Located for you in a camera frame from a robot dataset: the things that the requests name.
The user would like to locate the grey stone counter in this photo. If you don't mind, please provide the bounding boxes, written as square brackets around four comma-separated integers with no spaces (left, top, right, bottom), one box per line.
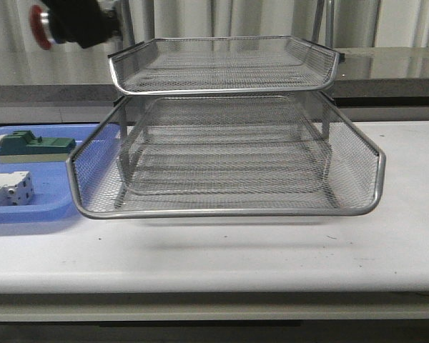
[0,47,429,125]

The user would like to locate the mesh tray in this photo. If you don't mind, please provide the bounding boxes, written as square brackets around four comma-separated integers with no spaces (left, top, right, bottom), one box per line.
[109,36,341,96]
[66,91,386,219]
[119,142,331,195]

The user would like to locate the grey metal rack frame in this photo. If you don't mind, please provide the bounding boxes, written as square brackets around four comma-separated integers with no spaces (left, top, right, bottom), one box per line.
[112,0,340,210]

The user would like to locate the red emergency push button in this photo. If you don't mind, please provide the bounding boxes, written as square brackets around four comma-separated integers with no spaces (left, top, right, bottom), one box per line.
[29,4,66,50]

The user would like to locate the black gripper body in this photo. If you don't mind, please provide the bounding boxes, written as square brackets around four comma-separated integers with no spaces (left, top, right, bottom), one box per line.
[42,1,122,49]

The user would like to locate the blue plastic tray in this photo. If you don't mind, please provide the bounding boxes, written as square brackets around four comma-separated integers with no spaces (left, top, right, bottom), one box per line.
[0,124,119,224]

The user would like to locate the green knife switch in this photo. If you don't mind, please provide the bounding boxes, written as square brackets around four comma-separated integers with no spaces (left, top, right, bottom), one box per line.
[0,130,77,164]

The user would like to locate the white circuit breaker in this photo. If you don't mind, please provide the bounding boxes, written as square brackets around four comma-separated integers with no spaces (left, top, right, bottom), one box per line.
[0,171,34,207]

